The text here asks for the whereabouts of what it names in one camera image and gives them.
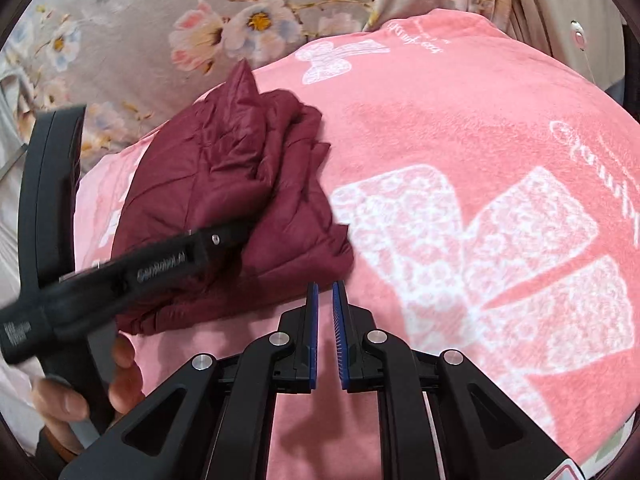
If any maroon puffer jacket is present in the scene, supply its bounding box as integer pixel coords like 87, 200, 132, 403
111, 60, 356, 337

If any pink bow-print blanket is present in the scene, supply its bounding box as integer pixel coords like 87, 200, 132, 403
72, 7, 640, 480

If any person's left hand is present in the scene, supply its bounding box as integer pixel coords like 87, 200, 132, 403
35, 333, 147, 453

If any white round wall device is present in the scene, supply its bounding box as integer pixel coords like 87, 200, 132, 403
569, 19, 589, 53

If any silver satin curtain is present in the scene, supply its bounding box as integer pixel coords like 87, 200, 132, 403
0, 175, 31, 311

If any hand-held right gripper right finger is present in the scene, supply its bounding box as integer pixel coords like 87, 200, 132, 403
332, 280, 576, 480

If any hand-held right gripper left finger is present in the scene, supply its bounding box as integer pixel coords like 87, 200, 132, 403
59, 282, 321, 480

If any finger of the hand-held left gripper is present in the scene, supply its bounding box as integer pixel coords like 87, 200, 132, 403
189, 217, 253, 267

